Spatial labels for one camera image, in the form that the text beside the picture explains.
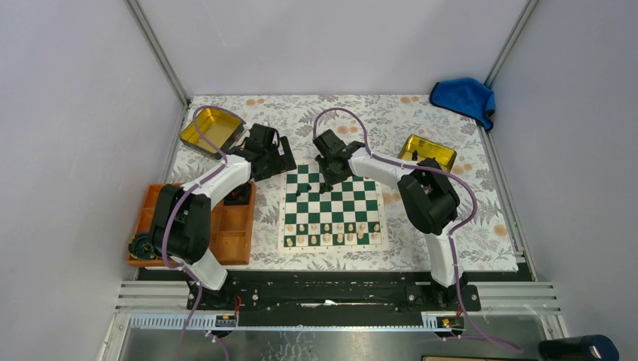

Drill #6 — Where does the gold tin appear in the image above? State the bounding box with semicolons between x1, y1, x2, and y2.
179;106;245;160
398;135;457;172

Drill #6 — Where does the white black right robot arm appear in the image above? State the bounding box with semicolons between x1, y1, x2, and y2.
313;130;462;310

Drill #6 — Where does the floral tablecloth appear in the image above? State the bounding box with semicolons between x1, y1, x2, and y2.
190;95;518;272

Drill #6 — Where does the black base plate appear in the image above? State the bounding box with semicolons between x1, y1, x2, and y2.
186;270;482;311

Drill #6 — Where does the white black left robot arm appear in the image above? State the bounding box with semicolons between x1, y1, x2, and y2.
148;124;296;309

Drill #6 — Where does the black tape roll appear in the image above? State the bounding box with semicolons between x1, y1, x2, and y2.
128;232;156;260

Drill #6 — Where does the green white chess board mat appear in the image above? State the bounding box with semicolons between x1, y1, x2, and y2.
278;159;389;253

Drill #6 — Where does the gold tin left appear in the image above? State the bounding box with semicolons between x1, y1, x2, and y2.
179;106;245;160

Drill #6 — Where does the dark cylinder bottle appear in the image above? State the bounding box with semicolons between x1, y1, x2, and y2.
539;335;620;361

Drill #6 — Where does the blue cloth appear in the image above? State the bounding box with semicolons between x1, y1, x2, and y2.
430;77;496;132

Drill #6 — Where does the gold tin right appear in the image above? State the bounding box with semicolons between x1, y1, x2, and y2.
398;135;457;172

